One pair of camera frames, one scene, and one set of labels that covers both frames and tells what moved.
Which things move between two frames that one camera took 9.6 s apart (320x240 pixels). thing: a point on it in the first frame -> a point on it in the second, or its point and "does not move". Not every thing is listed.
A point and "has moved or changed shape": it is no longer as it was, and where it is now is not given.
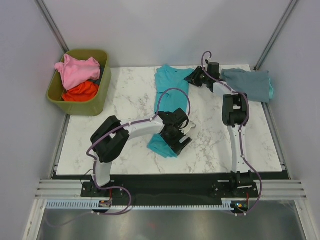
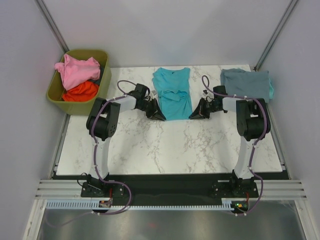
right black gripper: x=192 y=79 -> x=197 y=114
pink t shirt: x=74 y=72 does not move
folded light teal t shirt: x=271 y=89 does not move
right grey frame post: x=291 y=5 does not move
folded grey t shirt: x=256 y=85 does not move
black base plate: x=234 y=186 does not move
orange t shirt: x=86 y=92 does not move
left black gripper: x=175 y=145 -> x=154 y=114
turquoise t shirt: x=172 y=93 has moved or changed shape
